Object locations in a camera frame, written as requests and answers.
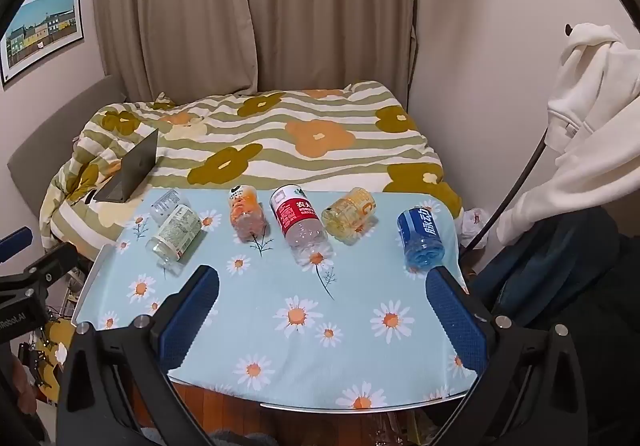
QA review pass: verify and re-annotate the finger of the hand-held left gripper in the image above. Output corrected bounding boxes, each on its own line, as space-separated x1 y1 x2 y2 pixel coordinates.
22 243 79 288
0 226 34 263

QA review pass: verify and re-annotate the orange label bottle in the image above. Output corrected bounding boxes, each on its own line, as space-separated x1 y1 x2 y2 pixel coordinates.
228 185 271 242

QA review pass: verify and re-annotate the yellow label bottle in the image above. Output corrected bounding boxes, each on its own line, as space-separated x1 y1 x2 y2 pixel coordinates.
321 187 377 245

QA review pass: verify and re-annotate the grey laptop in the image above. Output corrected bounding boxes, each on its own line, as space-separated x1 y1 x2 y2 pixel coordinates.
94 127 160 204

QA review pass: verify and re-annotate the small clear bottle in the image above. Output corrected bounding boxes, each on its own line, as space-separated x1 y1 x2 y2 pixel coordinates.
150 189 192 223

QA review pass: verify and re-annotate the yellow object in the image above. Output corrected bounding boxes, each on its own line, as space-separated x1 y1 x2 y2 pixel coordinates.
30 316 72 400

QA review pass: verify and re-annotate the red label bottle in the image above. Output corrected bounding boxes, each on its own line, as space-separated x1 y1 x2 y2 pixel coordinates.
270 185 334 268

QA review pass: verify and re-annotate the beige curtain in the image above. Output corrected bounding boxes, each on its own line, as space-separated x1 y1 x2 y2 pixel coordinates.
91 0 257 103
237 0 419 94

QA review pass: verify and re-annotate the white plastic bag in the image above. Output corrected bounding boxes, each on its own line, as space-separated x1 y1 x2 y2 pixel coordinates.
458 207 489 248

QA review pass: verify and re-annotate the dark jacket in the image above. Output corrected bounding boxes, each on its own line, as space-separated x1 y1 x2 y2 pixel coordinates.
470 203 640 429

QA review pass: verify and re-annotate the wall poster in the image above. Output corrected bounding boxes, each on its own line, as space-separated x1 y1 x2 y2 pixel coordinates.
0 0 85 88

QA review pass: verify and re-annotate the striped floral blanket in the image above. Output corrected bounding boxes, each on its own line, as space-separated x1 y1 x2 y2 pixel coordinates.
40 81 464 261

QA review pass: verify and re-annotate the white hoodie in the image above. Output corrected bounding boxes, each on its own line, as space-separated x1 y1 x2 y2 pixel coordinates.
495 23 640 248

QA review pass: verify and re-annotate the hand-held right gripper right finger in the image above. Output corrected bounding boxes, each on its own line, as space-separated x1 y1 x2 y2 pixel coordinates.
425 266 589 446

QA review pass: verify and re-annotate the blue daisy tablecloth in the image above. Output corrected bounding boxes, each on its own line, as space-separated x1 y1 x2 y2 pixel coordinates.
75 189 477 411

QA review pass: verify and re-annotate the blue label bottle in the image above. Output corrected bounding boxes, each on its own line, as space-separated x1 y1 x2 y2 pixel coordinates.
397 206 446 273

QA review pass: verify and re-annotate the grey padded headboard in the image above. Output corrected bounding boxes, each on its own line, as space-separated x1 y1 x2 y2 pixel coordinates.
6 74 126 247

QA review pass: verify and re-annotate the black curved pole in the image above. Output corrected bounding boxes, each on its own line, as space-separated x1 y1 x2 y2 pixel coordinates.
460 126 549 258

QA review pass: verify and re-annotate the white green label bottle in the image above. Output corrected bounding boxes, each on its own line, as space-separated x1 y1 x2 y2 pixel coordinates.
145 206 203 275

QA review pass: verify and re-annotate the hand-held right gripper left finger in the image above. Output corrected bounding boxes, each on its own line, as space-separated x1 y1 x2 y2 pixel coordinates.
56 265 221 446

